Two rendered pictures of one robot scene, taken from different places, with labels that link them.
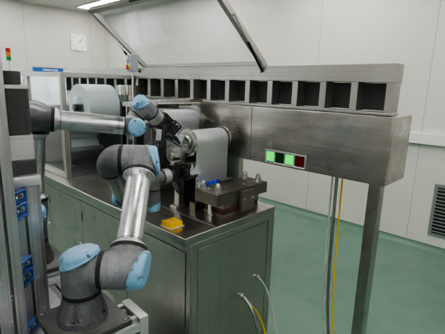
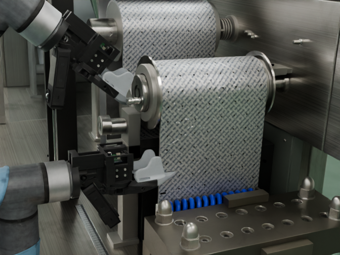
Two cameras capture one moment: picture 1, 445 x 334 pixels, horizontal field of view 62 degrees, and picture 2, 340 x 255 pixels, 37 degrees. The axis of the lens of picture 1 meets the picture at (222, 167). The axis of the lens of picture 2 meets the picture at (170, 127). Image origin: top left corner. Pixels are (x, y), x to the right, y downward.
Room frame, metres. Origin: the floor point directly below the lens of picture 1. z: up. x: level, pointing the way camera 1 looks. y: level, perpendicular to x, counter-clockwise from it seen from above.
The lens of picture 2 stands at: (1.01, -0.25, 1.51)
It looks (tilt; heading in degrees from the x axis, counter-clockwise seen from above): 19 degrees down; 24
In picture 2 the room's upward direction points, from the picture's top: 2 degrees clockwise
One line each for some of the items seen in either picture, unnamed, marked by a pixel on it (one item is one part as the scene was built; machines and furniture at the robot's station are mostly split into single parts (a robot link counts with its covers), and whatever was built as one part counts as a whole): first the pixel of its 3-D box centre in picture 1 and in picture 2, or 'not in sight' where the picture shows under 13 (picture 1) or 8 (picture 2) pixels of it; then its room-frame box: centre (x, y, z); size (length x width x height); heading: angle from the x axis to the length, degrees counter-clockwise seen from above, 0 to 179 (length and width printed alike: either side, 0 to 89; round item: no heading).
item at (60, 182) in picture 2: (165, 175); (57, 180); (1.72, 0.28, 1.11); 0.08 x 0.05 x 0.08; 47
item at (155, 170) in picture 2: (196, 170); (156, 169); (1.84, 0.13, 1.12); 0.09 x 0.03 x 0.06; 136
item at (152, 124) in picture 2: (187, 142); (147, 92); (1.90, 0.18, 1.25); 0.15 x 0.01 x 0.15; 47
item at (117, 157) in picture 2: (178, 171); (100, 171); (1.77, 0.22, 1.12); 0.12 x 0.08 x 0.09; 137
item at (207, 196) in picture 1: (232, 190); (253, 232); (1.89, -0.06, 1.00); 0.40 x 0.16 x 0.06; 137
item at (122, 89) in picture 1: (127, 89); not in sight; (2.47, 0.64, 1.50); 0.14 x 0.14 x 0.06
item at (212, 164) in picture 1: (212, 166); (211, 159); (1.94, 0.06, 1.11); 0.23 x 0.01 x 0.18; 137
